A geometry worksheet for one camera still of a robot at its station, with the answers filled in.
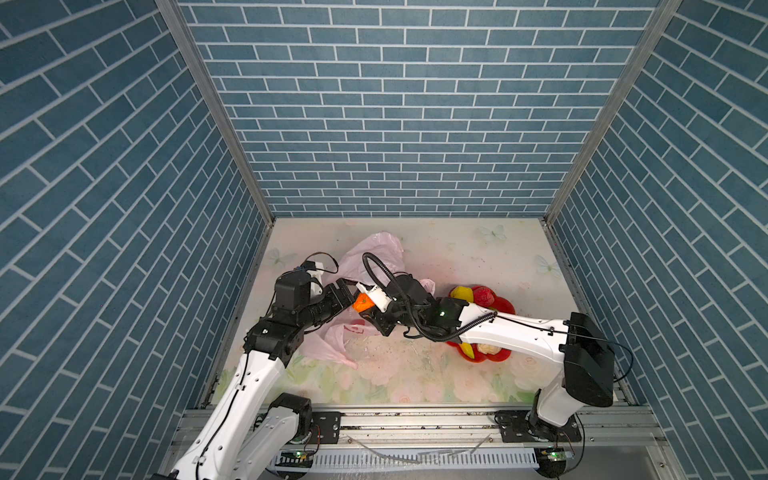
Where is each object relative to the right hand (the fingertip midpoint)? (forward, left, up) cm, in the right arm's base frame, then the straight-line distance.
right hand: (361, 306), depth 75 cm
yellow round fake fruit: (+13, -28, -11) cm, 33 cm away
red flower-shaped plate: (+12, -40, -15) cm, 45 cm away
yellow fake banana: (-3, -29, -15) cm, 33 cm away
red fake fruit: (+13, -35, -13) cm, 39 cm away
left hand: (+2, +1, +4) cm, 5 cm away
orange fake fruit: (-2, -1, +4) cm, 5 cm away
